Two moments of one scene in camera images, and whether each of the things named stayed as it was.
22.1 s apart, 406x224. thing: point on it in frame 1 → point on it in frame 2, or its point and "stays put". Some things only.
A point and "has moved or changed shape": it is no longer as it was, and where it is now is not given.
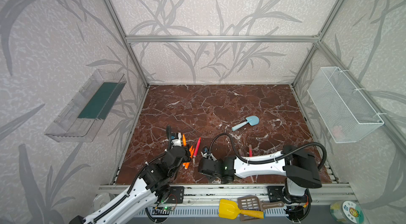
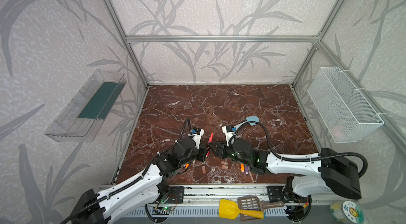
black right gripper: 201,165 → 220,151
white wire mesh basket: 347,116 stays put
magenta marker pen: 197,147 has moved or changed shape
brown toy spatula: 252,202 stays put
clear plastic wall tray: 82,115 stays put
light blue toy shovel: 253,120 stays put
